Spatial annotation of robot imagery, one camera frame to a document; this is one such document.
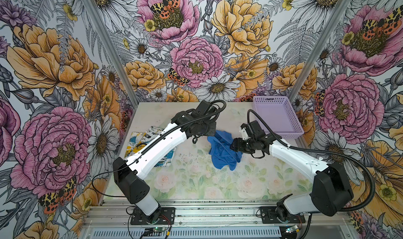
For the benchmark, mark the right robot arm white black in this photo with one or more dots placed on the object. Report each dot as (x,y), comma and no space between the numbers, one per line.
(331,190)

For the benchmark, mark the green circuit board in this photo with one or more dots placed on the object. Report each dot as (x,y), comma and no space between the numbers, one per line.
(157,231)
(292,229)

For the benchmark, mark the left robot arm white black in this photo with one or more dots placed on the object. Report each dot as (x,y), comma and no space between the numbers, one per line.
(129,173)

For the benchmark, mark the aluminium corner post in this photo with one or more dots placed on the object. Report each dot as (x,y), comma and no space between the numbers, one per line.
(336,15)
(100,27)

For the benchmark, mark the green circuit board left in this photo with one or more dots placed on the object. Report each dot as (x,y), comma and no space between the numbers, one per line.
(157,231)

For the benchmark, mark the green circuit board right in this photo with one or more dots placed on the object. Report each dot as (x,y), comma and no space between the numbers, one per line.
(292,229)

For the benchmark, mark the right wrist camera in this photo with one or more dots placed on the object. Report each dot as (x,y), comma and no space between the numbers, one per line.
(244,134)

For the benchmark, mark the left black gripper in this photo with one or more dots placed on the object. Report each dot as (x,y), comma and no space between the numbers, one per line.
(211,129)

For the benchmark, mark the lavender plastic laundry basket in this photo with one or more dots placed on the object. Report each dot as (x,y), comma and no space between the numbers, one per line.
(279,114)

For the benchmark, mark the white teal yellow printed garment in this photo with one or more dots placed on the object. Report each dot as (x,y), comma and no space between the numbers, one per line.
(139,140)

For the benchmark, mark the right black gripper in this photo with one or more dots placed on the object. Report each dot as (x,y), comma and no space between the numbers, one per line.
(237,143)

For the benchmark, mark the right aluminium corner post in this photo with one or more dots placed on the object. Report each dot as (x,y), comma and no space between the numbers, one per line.
(336,15)

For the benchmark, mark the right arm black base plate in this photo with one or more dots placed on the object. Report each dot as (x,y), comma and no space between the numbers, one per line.
(271,214)

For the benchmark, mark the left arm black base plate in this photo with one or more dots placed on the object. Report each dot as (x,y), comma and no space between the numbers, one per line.
(162,216)

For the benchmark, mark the aluminium mounting rail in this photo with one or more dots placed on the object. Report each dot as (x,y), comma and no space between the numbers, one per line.
(215,213)

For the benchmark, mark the white slotted cable duct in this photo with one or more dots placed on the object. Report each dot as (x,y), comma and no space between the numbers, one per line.
(265,232)

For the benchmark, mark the blue cloth garment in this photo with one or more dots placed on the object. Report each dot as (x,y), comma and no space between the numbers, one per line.
(220,151)

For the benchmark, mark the left aluminium corner post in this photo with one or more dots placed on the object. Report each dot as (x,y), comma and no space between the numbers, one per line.
(100,27)

